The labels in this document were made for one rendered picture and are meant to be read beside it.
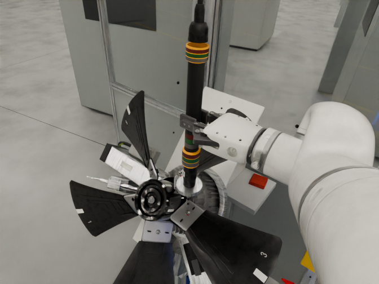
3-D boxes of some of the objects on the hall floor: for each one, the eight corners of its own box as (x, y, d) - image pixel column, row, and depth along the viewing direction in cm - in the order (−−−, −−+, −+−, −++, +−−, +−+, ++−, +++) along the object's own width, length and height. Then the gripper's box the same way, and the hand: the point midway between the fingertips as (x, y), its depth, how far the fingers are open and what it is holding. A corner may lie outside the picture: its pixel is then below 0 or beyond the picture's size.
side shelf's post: (216, 265, 190) (232, 179, 141) (220, 268, 188) (238, 182, 139) (212, 269, 187) (228, 183, 139) (217, 273, 185) (234, 187, 137)
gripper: (284, 115, 54) (210, 88, 63) (245, 153, 43) (161, 114, 52) (276, 145, 58) (207, 116, 67) (238, 186, 47) (161, 146, 56)
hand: (194, 118), depth 58 cm, fingers closed on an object, 4 cm apart
